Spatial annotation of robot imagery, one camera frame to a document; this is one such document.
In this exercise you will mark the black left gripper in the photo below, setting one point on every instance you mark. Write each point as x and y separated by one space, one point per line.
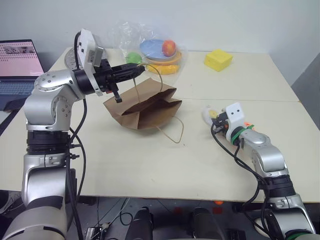
104 75

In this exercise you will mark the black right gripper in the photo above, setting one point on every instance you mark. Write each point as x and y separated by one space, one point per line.
222 122

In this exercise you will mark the white yellow plush toy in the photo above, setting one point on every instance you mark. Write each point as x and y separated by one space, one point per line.
207 113

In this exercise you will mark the brown paper bag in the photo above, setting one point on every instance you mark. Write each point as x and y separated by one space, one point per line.
150 110

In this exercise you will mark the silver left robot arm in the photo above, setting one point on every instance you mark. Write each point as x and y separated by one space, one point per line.
45 85

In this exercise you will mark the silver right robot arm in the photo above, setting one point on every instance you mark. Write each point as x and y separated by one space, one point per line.
270 160

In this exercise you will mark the clear plastic bag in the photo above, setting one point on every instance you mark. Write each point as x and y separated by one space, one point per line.
120 40

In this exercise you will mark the yellow cheese plush block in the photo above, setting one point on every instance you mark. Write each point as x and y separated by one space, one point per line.
217 60

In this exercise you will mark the green toy fruit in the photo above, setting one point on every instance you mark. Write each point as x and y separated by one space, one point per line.
134 58

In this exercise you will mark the small orange object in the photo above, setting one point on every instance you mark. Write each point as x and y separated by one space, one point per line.
248 124

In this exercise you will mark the blue plate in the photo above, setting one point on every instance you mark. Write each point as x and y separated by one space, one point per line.
152 48

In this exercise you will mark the yellow bowl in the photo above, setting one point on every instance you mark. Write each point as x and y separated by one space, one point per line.
165 69

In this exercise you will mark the red orange toy peach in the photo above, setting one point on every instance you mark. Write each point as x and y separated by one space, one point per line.
169 48

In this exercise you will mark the orange bowl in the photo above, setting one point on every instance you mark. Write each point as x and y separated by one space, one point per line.
176 58

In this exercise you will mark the small orange ball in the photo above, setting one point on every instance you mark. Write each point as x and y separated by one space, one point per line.
219 202

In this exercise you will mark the open laptop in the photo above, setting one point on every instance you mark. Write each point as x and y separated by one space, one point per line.
17 62

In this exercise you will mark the dark rounded shape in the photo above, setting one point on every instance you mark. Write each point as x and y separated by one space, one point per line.
141 222

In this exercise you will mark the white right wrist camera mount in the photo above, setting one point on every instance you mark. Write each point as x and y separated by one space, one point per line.
236 117

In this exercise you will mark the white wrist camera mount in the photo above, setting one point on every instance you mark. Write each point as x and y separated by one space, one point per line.
236 117
87 42

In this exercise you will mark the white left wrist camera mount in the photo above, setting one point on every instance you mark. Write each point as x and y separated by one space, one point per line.
87 42

